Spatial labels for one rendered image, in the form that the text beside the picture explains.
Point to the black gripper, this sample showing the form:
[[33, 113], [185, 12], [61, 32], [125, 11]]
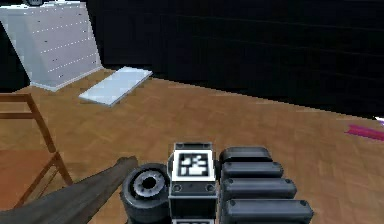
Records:
[[146, 193]]

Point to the brown wooden chair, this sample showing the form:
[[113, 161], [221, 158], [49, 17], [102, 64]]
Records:
[[36, 160]]

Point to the dark grey log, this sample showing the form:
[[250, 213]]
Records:
[[70, 196]]

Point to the white flat panel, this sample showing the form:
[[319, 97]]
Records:
[[115, 86]]

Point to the white chest of drawers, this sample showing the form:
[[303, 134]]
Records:
[[56, 43]]

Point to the magenta flat object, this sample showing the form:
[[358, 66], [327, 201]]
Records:
[[366, 132]]

